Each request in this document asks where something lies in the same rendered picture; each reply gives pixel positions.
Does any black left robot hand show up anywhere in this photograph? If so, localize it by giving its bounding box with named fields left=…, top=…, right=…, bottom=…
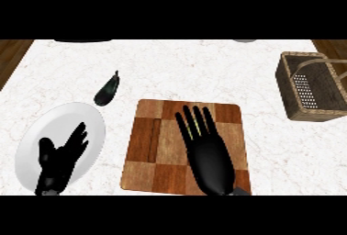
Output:
left=34, top=121, right=90, bottom=196

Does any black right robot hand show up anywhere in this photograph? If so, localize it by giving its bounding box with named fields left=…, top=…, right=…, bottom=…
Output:
left=173, top=105, right=238, bottom=196

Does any yellow lemon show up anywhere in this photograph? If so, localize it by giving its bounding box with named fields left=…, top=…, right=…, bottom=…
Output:
left=188, top=124, right=205, bottom=140

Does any checkered wooden cutting board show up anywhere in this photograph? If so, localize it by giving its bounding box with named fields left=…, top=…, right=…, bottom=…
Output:
left=120, top=98, right=253, bottom=196

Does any brown wicker basket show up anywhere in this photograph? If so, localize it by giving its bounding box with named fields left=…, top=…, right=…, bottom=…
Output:
left=273, top=50, right=347, bottom=123

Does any white oval plate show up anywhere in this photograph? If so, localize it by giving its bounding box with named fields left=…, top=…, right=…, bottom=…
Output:
left=13, top=102, right=108, bottom=194

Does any dark eggplant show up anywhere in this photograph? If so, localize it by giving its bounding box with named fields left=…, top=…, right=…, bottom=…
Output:
left=92, top=70, right=121, bottom=107

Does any dark flat object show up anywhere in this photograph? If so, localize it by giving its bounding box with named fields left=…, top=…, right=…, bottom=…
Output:
left=53, top=39, right=114, bottom=43

